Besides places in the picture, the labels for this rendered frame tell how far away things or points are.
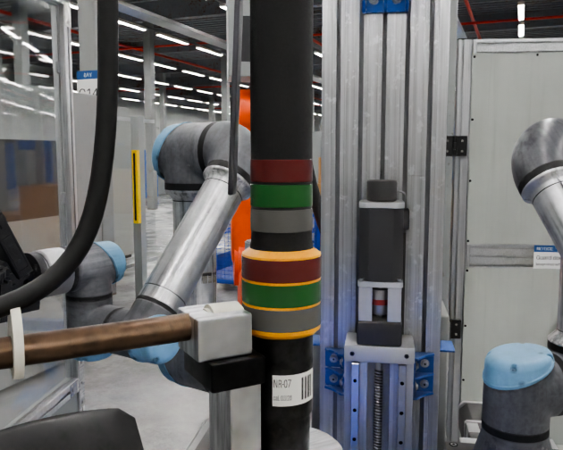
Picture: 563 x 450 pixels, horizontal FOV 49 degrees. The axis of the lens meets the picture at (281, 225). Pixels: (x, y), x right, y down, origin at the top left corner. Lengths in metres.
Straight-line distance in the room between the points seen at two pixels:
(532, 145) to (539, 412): 0.46
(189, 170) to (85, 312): 0.33
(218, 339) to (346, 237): 0.98
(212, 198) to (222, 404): 0.75
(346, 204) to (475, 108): 0.99
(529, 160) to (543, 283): 1.20
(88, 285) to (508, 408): 0.74
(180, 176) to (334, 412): 0.61
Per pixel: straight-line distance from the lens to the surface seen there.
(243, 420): 0.33
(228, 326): 0.31
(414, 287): 1.29
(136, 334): 0.31
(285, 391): 0.34
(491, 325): 2.25
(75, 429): 0.49
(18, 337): 0.29
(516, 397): 1.17
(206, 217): 1.04
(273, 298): 0.32
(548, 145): 1.11
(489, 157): 2.17
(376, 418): 1.30
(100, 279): 1.05
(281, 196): 0.32
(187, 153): 1.18
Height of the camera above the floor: 1.62
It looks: 6 degrees down
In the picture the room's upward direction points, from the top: straight up
